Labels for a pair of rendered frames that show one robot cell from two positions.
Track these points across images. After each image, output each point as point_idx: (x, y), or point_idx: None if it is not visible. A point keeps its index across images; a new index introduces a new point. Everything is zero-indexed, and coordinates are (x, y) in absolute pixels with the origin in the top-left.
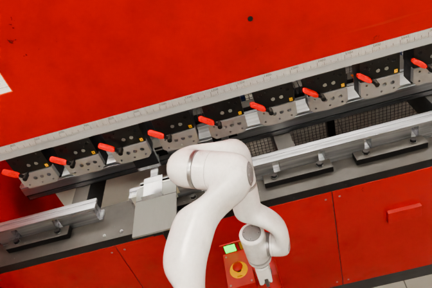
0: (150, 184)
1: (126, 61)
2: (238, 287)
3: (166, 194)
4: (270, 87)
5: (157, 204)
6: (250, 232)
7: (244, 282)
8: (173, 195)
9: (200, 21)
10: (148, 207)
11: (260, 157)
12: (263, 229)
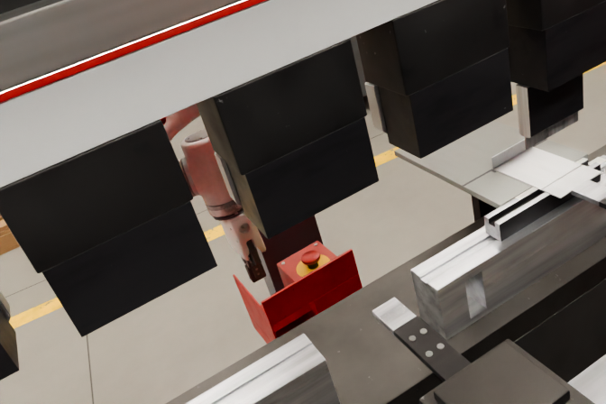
0: (563, 170)
1: None
2: (303, 248)
3: (483, 173)
4: None
5: (483, 155)
6: (201, 133)
7: (294, 256)
8: (463, 179)
9: None
10: (495, 145)
11: (291, 371)
12: (182, 146)
